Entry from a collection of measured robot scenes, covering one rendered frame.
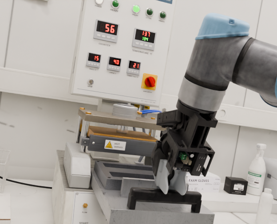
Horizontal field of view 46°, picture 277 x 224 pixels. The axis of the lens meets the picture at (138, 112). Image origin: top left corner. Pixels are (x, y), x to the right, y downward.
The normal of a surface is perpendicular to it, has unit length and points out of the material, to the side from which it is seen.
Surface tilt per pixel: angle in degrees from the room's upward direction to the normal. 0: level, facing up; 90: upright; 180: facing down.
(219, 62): 114
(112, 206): 0
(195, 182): 86
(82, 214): 65
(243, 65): 104
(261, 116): 90
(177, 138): 20
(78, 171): 41
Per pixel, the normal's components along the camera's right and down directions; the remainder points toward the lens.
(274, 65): -0.40, -0.16
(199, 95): -0.30, 0.30
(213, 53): -0.53, 0.20
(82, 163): 0.30, -0.69
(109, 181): 0.29, 0.10
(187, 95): -0.73, 0.08
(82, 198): 0.32, -0.33
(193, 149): 0.21, 0.43
